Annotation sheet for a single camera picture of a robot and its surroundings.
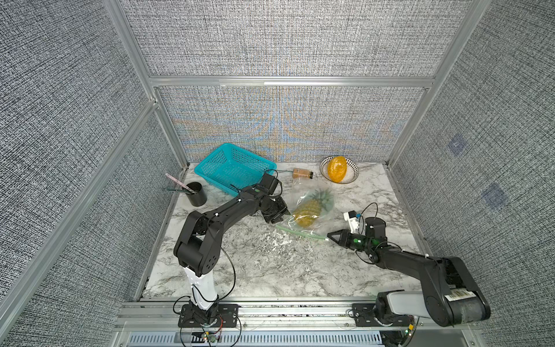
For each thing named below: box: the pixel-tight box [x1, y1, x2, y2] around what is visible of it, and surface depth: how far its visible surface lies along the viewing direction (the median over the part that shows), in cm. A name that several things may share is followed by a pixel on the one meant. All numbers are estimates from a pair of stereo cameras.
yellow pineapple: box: [293, 187, 334, 229], surface depth 94 cm
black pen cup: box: [186, 181, 208, 208], surface depth 103 cm
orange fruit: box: [327, 156, 348, 183], surface depth 112 cm
